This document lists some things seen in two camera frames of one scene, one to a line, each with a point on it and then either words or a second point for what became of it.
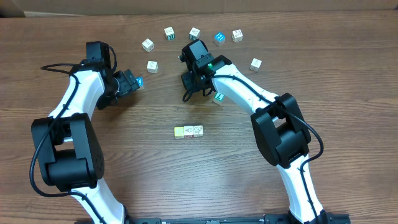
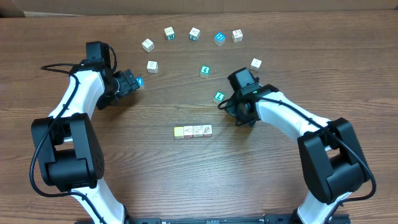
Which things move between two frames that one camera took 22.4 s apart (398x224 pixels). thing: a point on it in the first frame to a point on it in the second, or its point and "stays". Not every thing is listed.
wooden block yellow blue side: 148,45 stays
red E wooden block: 198,130 stays
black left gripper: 127,81 stays
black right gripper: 188,78 to 232,109
